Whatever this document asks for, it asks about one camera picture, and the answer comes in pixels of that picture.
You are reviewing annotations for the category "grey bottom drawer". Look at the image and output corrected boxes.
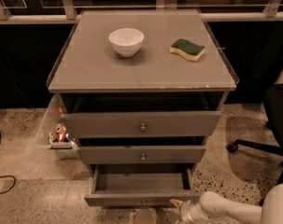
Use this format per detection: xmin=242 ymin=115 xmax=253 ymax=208
xmin=84 ymin=163 xmax=199 ymax=207

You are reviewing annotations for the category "grey drawer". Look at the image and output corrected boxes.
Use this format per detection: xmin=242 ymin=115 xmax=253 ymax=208
xmin=84 ymin=163 xmax=199 ymax=207
xmin=78 ymin=137 xmax=205 ymax=164
xmin=61 ymin=91 xmax=222 ymax=138

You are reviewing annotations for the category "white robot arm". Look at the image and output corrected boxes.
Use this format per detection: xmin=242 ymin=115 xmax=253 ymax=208
xmin=170 ymin=184 xmax=283 ymax=224

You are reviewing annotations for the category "grey middle drawer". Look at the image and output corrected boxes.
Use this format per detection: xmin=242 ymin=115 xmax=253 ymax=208
xmin=78 ymin=137 xmax=205 ymax=164

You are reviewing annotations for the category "grey top drawer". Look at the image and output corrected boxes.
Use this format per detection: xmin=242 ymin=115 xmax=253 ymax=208
xmin=61 ymin=91 xmax=222 ymax=138

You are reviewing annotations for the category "grey drawer cabinet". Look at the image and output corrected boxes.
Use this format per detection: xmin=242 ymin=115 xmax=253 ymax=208
xmin=46 ymin=8 xmax=240 ymax=173

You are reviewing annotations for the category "black office chair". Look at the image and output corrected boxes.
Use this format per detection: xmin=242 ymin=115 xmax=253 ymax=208
xmin=226 ymin=59 xmax=283 ymax=185

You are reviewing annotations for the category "orange can in bin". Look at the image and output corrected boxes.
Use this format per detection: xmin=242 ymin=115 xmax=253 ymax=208
xmin=56 ymin=124 xmax=66 ymax=142

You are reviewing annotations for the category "clear plastic side bin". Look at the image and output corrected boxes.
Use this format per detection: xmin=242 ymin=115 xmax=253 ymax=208
xmin=35 ymin=95 xmax=78 ymax=159

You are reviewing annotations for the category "green and yellow sponge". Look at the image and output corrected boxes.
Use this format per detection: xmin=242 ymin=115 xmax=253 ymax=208
xmin=169 ymin=38 xmax=205 ymax=62

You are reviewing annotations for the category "white ceramic bowl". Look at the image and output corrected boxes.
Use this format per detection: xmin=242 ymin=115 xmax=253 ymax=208
xmin=109 ymin=28 xmax=144 ymax=57

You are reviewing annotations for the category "metal window railing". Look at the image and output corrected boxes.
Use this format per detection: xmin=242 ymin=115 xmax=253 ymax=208
xmin=0 ymin=0 xmax=283 ymax=25

